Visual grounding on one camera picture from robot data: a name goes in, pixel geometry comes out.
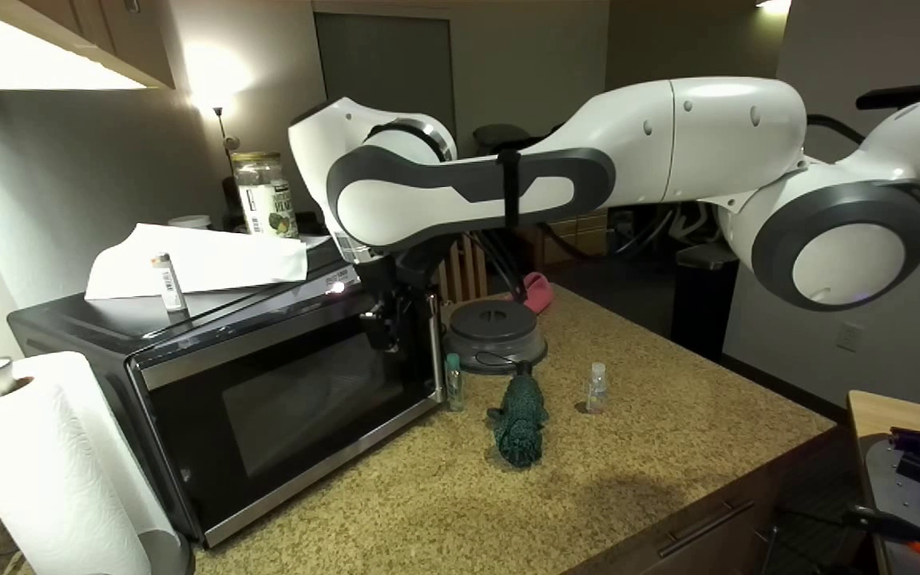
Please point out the glass jar on microwave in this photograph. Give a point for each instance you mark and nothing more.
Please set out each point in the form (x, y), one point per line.
(263, 192)

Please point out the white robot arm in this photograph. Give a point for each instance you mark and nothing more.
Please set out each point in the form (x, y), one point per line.
(820, 236)

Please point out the small vial on microwave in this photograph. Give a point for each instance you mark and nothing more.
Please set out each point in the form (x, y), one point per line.
(174, 300)

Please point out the paper towel roll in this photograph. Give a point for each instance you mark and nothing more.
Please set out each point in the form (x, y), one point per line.
(70, 493)

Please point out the grey collapsible microwave cover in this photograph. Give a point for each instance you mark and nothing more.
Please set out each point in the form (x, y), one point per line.
(492, 336)

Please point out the black microwave oven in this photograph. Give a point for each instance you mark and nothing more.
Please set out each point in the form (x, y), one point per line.
(254, 394)

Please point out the small clear bottle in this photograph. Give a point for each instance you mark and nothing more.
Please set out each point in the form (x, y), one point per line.
(594, 389)

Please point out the small green bottle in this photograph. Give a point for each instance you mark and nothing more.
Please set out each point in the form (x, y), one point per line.
(454, 383)

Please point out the pink cloth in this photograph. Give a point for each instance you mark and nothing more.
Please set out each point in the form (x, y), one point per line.
(539, 292)

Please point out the white paper on microwave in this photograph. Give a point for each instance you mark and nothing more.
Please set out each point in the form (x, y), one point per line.
(207, 259)

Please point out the wooden chair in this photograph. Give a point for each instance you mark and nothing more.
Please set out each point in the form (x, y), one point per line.
(462, 277)

